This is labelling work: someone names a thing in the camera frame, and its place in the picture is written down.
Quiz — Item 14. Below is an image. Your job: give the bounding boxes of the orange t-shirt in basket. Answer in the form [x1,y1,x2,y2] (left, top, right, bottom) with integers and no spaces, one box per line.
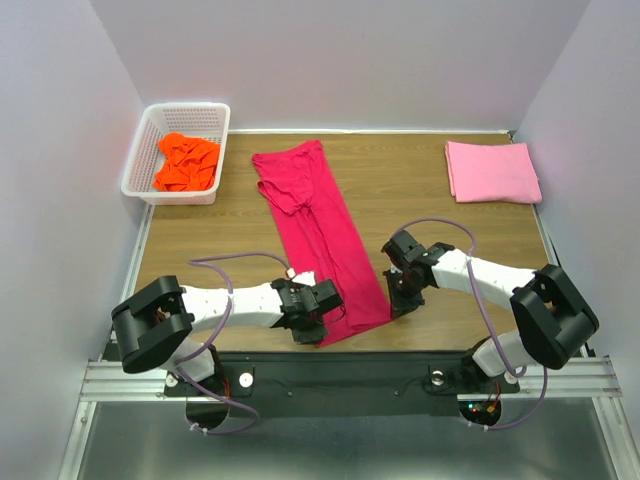
[153,132,221,193]

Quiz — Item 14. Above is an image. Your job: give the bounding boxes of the white plastic laundry basket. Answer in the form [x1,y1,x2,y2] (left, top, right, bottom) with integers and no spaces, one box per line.
[121,102,231,205]

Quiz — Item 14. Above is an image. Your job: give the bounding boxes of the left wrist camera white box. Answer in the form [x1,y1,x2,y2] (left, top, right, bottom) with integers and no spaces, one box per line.
[285,268,316,286]

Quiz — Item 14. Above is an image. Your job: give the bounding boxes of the magenta red t-shirt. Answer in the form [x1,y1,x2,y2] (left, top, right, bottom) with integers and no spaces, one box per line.
[252,140,391,347]

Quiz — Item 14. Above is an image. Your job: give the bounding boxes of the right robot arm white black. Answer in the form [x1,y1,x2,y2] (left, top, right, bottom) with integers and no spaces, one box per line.
[382,230,600,393]

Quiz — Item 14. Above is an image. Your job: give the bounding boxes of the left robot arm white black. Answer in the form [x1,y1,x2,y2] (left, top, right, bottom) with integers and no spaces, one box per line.
[111,272,343,394]

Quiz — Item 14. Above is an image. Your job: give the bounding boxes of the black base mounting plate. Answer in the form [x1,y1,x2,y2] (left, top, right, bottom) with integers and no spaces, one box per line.
[148,351,520,432]

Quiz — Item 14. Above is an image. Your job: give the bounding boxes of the aluminium frame rail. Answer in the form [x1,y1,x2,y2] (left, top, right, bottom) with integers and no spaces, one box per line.
[57,204,189,480]

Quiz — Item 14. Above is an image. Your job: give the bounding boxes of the folded light pink t-shirt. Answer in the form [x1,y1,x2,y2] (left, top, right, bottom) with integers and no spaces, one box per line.
[445,141,542,204]

